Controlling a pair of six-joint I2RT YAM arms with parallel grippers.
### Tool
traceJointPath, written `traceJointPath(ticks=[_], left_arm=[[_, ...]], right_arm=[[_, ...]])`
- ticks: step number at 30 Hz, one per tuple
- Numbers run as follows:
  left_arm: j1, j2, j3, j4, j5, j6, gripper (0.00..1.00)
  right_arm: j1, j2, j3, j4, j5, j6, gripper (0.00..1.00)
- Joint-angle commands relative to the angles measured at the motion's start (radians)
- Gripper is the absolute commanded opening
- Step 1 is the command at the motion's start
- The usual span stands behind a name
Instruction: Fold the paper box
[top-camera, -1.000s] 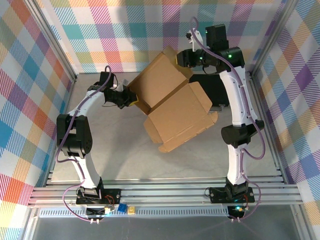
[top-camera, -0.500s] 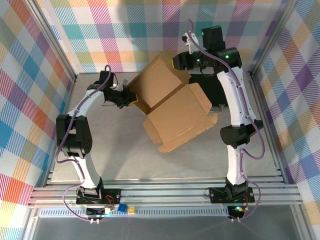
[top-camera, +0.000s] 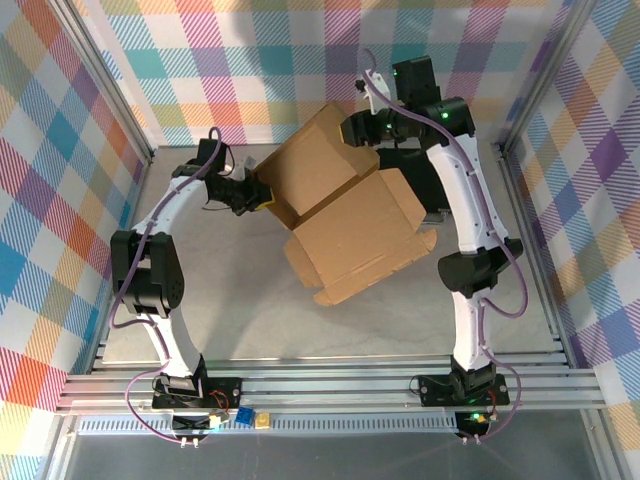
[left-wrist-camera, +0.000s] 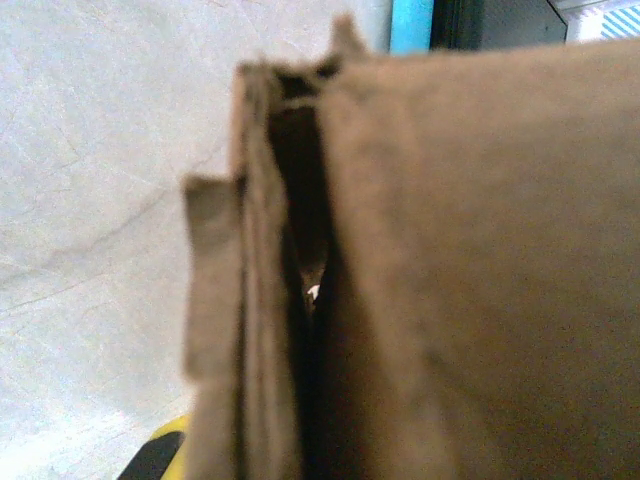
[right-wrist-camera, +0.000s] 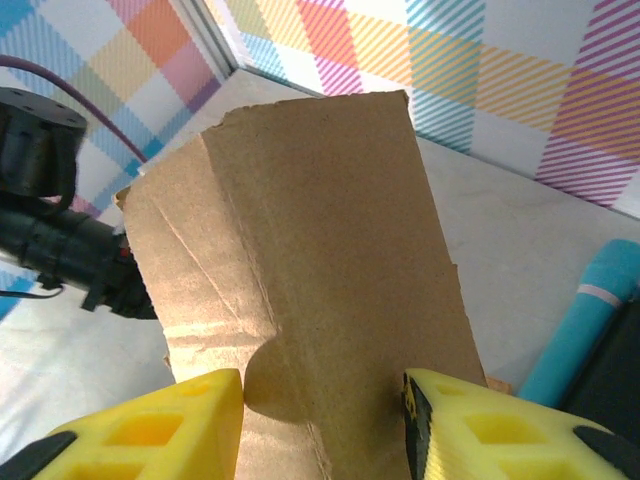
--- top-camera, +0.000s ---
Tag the blue toy brick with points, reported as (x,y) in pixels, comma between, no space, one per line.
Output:
(245,416)

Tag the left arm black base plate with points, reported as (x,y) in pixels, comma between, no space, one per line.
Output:
(225,392)

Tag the controller board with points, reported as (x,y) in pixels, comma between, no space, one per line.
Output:
(192,422)
(475,422)

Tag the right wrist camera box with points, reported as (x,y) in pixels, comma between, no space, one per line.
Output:
(417,77)

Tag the left aluminium corner post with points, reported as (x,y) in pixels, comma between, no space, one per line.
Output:
(107,85)

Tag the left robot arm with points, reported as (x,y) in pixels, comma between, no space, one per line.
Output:
(170,215)

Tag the brown cardboard paper box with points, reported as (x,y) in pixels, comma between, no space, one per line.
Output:
(350,230)

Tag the right controller board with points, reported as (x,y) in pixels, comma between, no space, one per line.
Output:
(475,422)

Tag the right aluminium corner post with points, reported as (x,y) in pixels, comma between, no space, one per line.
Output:
(545,75)

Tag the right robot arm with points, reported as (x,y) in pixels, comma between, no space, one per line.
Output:
(470,200)

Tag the left controller board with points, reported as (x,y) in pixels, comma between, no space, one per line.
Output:
(192,422)

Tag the black hard case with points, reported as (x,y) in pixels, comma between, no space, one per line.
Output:
(425,175)

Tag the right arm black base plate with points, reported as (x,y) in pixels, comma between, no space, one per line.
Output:
(435,390)

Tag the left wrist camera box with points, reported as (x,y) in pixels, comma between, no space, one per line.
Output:
(214,156)

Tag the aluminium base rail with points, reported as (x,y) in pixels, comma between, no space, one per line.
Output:
(325,382)

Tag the yellow toy brick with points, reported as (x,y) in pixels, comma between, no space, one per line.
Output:
(262,421)

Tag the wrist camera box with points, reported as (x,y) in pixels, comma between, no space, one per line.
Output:
(214,156)
(417,77)

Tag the aluminium corner post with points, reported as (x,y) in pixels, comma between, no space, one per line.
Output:
(107,85)
(545,75)

